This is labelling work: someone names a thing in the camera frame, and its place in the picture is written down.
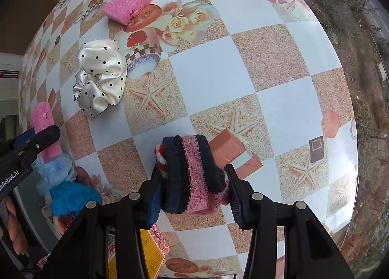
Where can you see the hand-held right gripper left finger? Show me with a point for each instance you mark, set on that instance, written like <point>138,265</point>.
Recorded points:
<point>154,206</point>

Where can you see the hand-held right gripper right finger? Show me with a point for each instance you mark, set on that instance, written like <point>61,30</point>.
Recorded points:
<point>236,209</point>

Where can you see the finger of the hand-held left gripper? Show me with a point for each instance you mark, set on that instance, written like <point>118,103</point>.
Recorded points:
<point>42,140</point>

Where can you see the grey cardboard box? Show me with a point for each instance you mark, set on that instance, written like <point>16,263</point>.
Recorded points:
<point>27,188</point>

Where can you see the pink and navy sock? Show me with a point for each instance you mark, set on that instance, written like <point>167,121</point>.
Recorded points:
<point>197,175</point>

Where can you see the light blue fluffy scrunchie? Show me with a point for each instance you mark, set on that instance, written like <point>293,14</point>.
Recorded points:
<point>56,172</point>

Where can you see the red patterned box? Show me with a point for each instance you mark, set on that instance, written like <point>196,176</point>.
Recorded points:
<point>152,251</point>

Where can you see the white polka dot scrunchie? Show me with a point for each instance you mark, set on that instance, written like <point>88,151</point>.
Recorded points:
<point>100,78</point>

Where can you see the brown cardboard sheet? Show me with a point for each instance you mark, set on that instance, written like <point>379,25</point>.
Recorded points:
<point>36,17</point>

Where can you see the checkered printed tablecloth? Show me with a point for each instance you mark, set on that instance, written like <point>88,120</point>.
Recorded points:
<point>212,75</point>

